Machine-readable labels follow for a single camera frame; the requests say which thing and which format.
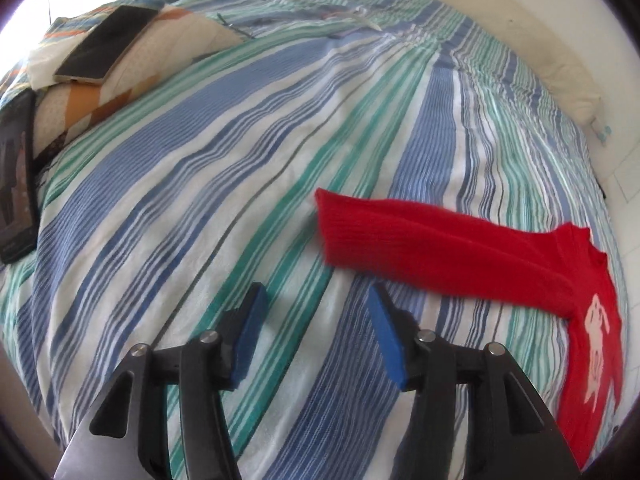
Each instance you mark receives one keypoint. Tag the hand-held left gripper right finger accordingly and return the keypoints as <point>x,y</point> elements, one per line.
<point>386,340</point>

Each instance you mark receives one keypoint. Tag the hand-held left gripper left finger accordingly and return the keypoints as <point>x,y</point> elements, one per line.
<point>248,332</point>

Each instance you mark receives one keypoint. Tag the red knit sweater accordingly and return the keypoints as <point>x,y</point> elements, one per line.
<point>425,240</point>

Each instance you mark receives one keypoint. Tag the striped bed sheet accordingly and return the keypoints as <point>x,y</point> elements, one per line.
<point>200,200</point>

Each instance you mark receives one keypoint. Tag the black tablet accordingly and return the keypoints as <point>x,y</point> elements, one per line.
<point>17,185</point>

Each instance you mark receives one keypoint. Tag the patterned pillow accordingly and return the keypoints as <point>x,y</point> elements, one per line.
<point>170,50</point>

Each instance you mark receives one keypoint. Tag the black hairpin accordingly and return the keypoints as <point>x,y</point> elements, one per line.
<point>235,27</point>

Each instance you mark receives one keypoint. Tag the cream pillow at headboard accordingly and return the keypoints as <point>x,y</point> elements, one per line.
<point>565,80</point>

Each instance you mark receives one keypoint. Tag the gold smartphone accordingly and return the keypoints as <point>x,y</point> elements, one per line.
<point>105,45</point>

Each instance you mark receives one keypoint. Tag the wall socket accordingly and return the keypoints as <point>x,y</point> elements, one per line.
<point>604,131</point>

